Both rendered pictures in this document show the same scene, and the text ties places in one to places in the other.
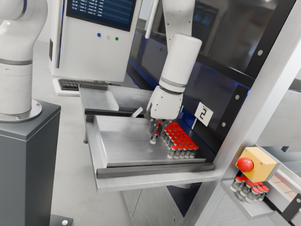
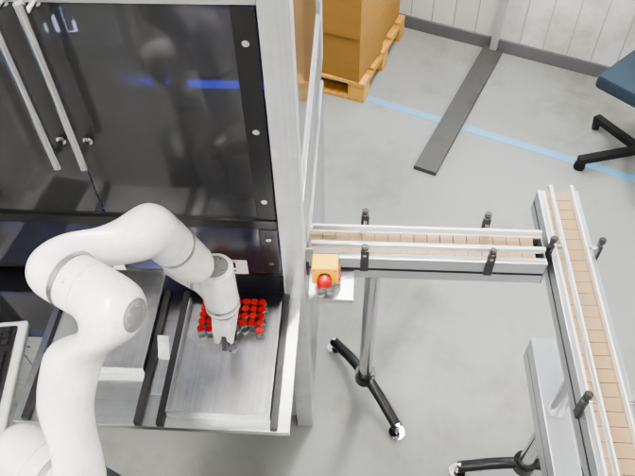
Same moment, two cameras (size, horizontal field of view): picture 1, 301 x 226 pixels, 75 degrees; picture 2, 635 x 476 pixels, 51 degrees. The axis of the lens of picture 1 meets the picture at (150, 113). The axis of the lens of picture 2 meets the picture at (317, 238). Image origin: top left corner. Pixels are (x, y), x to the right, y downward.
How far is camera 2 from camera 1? 1.31 m
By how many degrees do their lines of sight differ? 51
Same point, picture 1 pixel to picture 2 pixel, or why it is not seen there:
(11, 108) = not seen: outside the picture
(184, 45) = (228, 282)
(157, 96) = (227, 329)
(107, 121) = (172, 396)
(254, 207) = (345, 289)
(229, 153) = (298, 279)
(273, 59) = (284, 205)
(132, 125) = (181, 362)
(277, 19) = (261, 175)
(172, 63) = (226, 299)
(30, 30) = not seen: hidden behind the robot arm
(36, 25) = not seen: hidden behind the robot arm
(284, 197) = (352, 258)
